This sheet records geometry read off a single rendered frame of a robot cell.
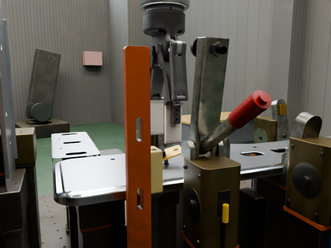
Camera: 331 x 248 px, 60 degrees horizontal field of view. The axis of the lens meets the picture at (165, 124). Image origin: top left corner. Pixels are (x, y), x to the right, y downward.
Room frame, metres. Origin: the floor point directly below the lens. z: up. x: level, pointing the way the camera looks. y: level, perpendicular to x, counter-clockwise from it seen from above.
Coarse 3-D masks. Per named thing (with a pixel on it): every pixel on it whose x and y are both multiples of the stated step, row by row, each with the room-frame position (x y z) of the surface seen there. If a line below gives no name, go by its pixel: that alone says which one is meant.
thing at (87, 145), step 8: (56, 136) 0.80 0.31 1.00; (64, 136) 0.80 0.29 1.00; (72, 136) 0.80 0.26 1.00; (80, 136) 0.80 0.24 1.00; (88, 136) 0.80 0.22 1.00; (56, 144) 0.70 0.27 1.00; (64, 144) 0.70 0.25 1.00; (72, 144) 0.70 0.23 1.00; (80, 144) 0.70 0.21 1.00; (88, 144) 0.70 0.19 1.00; (56, 152) 0.62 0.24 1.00; (64, 152) 0.62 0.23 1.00; (72, 152) 0.62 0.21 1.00; (80, 152) 0.63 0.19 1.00; (88, 152) 0.62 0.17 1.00; (96, 152) 0.62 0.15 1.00
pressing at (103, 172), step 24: (240, 144) 0.70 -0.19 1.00; (264, 144) 0.70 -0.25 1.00; (288, 144) 0.70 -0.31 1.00; (72, 168) 0.50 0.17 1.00; (96, 168) 0.50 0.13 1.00; (120, 168) 0.50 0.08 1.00; (168, 168) 0.50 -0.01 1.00; (264, 168) 0.50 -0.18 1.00; (72, 192) 0.38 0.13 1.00; (96, 192) 0.39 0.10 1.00; (120, 192) 0.39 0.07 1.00
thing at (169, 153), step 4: (168, 148) 0.55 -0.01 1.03; (172, 148) 0.55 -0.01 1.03; (176, 148) 0.54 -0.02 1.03; (180, 148) 0.54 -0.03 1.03; (164, 152) 0.52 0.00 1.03; (168, 152) 0.53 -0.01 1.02; (172, 152) 0.53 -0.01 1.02; (176, 152) 0.53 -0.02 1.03; (180, 152) 0.52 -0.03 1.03; (164, 156) 0.52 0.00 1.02; (168, 156) 0.52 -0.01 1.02; (172, 156) 0.52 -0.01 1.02
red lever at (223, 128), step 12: (252, 96) 0.29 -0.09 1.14; (264, 96) 0.29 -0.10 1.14; (240, 108) 0.31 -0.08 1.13; (252, 108) 0.29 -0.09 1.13; (264, 108) 0.29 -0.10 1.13; (228, 120) 0.33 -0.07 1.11; (240, 120) 0.31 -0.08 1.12; (216, 132) 0.36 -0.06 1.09; (228, 132) 0.34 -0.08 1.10; (204, 144) 0.38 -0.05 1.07; (216, 144) 0.38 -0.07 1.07
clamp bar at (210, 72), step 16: (192, 48) 0.41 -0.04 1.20; (208, 48) 0.37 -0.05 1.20; (224, 48) 0.36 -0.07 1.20; (208, 64) 0.37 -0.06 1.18; (224, 64) 0.38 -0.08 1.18; (208, 80) 0.38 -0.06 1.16; (224, 80) 0.39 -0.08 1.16; (208, 96) 0.38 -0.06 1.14; (192, 112) 0.40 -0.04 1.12; (208, 112) 0.39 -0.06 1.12; (192, 128) 0.40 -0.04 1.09; (208, 128) 0.39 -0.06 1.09
